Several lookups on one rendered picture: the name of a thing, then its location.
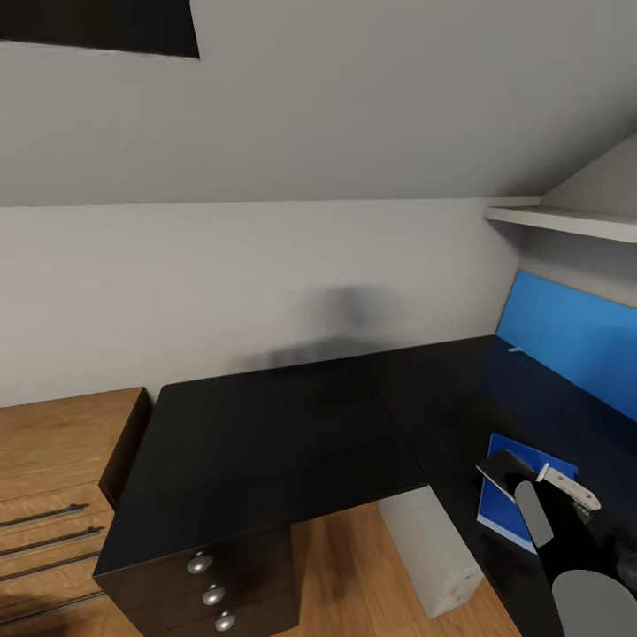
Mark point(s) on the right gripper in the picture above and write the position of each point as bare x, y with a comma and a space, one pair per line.
513, 480

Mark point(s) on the notebook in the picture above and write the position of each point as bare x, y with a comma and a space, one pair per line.
495, 467

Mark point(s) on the mouse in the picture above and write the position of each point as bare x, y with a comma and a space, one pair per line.
625, 562

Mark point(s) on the folder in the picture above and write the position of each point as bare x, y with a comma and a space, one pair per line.
496, 510

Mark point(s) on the desk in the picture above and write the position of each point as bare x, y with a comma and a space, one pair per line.
227, 458

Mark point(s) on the fixed window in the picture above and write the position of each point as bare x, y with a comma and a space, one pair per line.
163, 27

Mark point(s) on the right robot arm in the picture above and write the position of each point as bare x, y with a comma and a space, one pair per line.
591, 599

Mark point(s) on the desktop computer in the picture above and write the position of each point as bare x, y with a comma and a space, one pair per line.
440, 565

